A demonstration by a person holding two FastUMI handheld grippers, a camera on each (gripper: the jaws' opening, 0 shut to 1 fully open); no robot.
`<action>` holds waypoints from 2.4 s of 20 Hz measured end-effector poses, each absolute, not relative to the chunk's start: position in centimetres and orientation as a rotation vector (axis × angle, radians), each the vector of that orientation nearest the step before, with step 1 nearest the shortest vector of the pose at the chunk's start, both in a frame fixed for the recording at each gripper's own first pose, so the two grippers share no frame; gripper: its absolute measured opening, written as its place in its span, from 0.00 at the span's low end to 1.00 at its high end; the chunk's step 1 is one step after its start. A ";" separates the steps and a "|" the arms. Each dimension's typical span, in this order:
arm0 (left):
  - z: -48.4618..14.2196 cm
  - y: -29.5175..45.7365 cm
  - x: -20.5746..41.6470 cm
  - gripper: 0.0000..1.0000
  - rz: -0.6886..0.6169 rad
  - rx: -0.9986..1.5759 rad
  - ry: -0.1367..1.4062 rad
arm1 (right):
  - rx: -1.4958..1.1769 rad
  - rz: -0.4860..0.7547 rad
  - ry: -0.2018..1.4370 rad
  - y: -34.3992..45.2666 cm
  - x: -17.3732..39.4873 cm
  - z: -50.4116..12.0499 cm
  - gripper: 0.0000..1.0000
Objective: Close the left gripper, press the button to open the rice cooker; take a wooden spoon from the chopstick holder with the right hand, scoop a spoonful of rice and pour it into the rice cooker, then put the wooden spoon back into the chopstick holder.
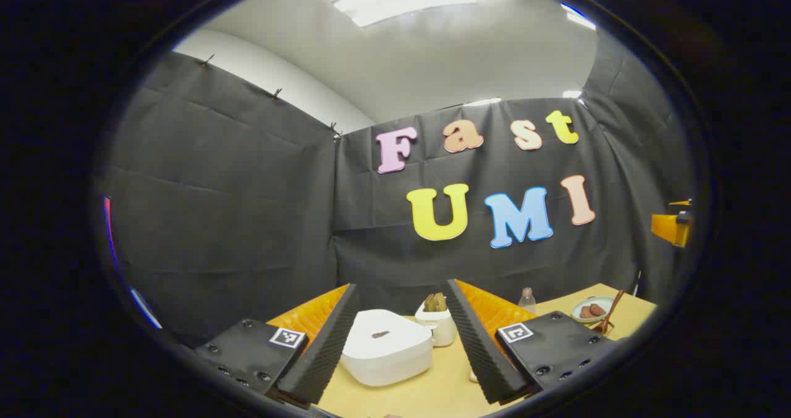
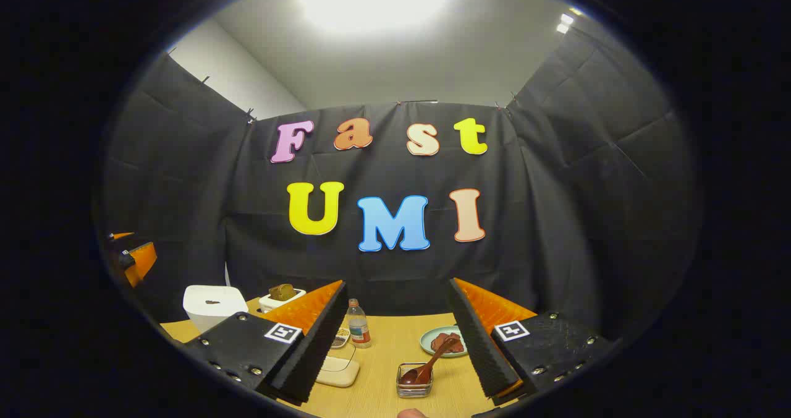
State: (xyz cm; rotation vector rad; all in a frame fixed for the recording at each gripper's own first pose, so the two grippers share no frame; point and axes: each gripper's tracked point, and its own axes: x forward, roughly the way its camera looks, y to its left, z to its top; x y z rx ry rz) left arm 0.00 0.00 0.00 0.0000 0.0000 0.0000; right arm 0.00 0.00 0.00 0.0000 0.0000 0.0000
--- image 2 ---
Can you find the ceiling light panel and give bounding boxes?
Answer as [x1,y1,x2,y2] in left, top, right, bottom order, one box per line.
[300,0,449,35]

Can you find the clear plastic bottle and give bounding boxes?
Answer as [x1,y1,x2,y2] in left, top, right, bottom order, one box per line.
[346,299,372,349]

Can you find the wooden spoon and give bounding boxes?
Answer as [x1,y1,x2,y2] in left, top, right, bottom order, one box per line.
[400,338,461,386]

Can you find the black backdrop cloth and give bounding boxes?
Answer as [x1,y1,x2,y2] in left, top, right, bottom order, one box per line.
[102,25,702,338]

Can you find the clear rice container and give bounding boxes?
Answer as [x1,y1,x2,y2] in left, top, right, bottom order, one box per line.
[315,343,361,388]

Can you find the white rice cooker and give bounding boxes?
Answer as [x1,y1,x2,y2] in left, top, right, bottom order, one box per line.
[183,285,249,334]

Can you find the green plate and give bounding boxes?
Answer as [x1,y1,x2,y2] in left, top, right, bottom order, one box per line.
[420,326,468,358]

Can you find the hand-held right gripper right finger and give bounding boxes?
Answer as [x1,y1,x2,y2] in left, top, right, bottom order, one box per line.
[446,278,619,400]

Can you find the white toaster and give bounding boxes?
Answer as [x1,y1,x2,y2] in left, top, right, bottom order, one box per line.
[258,284,307,314]

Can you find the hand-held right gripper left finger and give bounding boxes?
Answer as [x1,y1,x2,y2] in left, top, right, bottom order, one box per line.
[184,280,349,405]

